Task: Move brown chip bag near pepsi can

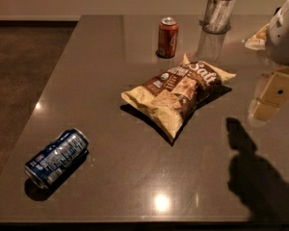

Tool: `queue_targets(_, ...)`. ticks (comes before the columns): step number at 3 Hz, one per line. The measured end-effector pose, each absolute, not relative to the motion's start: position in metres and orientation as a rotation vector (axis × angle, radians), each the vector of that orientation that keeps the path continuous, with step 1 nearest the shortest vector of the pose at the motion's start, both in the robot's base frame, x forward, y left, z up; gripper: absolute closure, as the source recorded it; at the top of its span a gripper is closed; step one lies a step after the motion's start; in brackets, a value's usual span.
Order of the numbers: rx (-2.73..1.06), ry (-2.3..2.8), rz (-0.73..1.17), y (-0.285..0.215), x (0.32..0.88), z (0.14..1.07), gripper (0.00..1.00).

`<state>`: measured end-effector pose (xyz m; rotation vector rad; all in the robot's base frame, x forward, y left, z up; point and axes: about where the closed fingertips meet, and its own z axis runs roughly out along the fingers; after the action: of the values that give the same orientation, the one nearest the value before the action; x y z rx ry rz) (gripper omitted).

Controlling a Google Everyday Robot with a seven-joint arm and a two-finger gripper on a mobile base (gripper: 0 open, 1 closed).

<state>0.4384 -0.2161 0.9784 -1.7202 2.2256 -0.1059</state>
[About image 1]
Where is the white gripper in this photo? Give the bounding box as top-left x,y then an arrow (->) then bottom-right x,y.
245,0 -> 289,122

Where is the brown chip bag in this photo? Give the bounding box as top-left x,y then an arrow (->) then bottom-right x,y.
121,56 -> 235,141

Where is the orange soda can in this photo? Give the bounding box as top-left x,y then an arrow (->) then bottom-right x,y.
157,17 -> 178,58

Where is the blue pepsi can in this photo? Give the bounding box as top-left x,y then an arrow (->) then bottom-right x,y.
24,128 -> 89,189

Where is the clear cup holder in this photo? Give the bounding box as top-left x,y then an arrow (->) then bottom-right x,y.
202,0 -> 236,35

